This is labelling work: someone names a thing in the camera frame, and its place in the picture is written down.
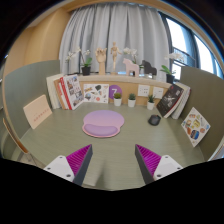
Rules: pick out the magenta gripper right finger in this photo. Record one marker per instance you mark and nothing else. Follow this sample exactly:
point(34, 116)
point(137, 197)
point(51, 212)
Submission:
point(153, 166)

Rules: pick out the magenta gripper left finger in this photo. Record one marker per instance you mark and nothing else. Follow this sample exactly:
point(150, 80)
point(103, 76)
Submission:
point(72, 167)

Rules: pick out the black computer mouse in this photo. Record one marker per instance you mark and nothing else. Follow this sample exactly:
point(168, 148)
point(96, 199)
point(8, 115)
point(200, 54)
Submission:
point(154, 120)

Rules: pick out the purple wrist-rest mouse pad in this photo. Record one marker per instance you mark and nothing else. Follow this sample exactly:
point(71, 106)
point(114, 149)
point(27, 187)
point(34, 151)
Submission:
point(102, 123)

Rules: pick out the colourful sticker card right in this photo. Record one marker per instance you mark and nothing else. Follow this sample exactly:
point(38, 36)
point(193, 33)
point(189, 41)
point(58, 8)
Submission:
point(195, 126)

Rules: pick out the small potted plant right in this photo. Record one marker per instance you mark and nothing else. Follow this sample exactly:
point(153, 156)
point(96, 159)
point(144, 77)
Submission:
point(150, 102)

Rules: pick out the small potted plant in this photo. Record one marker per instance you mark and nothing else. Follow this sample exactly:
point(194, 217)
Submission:
point(117, 99)
point(131, 100)
point(150, 102)

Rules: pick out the black book leaning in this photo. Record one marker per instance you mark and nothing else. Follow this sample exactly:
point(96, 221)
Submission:
point(170, 100)

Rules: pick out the beige card leaning left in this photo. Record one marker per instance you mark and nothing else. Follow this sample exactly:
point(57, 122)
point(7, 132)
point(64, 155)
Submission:
point(37, 111)

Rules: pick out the white book stack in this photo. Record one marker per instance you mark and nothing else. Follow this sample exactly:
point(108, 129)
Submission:
point(52, 91)

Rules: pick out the small potted plant middle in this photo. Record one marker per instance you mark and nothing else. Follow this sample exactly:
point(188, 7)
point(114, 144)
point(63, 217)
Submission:
point(131, 100)

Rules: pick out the sticker sheet card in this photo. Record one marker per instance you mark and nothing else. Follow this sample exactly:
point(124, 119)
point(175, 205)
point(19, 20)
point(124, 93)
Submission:
point(96, 93)

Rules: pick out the wooden chair edge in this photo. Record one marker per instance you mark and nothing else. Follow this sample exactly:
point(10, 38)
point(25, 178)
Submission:
point(14, 137)

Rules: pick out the red-spined magazine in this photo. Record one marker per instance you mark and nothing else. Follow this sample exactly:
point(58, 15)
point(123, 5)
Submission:
point(72, 91)

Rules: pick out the small potted plant left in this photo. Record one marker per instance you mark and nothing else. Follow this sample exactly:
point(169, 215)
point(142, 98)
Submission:
point(117, 99)

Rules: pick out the purple round number sign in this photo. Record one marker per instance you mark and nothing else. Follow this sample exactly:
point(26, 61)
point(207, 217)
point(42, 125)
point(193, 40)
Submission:
point(114, 89)

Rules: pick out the black horse figurine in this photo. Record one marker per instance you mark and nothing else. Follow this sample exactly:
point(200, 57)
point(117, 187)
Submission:
point(148, 69)

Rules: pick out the white orchid black pot left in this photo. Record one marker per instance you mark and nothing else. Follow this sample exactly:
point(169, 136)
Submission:
point(85, 58)

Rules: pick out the pink horse figurine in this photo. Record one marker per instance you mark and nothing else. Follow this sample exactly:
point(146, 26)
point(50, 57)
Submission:
point(131, 67)

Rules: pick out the wooden hand model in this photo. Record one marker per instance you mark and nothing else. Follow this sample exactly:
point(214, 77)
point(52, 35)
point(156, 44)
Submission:
point(101, 59)

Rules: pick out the white orchid behind horse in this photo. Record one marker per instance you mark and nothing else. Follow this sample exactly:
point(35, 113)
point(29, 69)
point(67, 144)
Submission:
point(133, 53)

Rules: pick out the wooden mannequin figure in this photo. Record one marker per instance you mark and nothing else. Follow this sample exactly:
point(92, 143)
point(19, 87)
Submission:
point(114, 52)

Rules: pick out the grey curtain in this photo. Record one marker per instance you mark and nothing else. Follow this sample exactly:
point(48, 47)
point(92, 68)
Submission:
point(114, 24)

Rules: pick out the white wall socket right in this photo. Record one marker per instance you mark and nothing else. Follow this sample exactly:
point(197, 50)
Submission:
point(158, 92)

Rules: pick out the white wall socket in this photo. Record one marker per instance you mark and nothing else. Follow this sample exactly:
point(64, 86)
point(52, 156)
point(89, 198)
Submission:
point(158, 92)
point(143, 90)

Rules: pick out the white wall socket left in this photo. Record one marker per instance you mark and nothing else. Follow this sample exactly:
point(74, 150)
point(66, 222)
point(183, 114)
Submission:
point(143, 90)

